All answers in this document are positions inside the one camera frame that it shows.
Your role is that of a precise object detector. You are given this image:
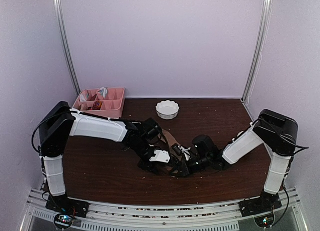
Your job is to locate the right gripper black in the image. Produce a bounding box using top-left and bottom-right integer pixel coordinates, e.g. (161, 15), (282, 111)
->
(169, 154), (211, 178)

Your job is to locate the aluminium frame post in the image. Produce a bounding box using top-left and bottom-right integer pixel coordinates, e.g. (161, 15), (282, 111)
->
(241, 0), (272, 105)
(53, 0), (81, 95)

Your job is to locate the tan ribbed sock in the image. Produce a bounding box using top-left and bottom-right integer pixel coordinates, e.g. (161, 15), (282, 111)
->
(159, 129), (182, 173)

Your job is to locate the pink divided organizer tray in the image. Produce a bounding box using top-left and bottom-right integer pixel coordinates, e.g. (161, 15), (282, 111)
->
(72, 87), (126, 118)

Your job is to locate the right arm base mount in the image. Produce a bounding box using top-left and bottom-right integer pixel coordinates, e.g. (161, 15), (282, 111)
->
(239, 192), (282, 229)

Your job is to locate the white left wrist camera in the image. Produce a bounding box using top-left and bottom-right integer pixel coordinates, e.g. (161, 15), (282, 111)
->
(149, 149), (171, 164)

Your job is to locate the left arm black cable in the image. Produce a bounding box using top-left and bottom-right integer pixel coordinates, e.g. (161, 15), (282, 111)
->
(31, 110), (66, 154)

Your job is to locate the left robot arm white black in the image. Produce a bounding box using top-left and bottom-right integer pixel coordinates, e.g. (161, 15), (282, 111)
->
(35, 101), (170, 213)

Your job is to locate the right aluminium frame post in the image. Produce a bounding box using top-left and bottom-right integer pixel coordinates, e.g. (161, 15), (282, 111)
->
(241, 0), (272, 105)

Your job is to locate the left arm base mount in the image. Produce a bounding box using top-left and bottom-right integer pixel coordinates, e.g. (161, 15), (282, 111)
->
(42, 191), (90, 231)

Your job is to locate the pink packet in tray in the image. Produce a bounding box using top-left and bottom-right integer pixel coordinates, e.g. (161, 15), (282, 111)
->
(78, 89), (91, 102)

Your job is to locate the left aluminium frame post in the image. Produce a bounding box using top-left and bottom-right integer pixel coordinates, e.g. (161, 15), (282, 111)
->
(53, 0), (81, 95)

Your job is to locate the white fluted bowl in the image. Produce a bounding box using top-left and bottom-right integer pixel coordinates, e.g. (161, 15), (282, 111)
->
(155, 100), (180, 120)

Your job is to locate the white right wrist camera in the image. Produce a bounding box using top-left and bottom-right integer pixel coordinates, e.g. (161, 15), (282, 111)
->
(171, 143), (192, 161)

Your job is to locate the red item in tray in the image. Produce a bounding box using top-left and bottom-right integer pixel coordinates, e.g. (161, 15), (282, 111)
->
(92, 101), (103, 111)

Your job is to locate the aluminium front rail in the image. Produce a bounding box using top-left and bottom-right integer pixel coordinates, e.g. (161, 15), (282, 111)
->
(20, 187), (309, 231)

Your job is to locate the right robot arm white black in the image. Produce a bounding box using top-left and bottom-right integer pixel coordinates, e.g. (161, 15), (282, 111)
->
(169, 109), (299, 212)

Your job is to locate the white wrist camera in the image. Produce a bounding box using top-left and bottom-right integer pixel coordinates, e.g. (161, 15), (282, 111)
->
(171, 143), (192, 161)
(149, 149), (171, 164)

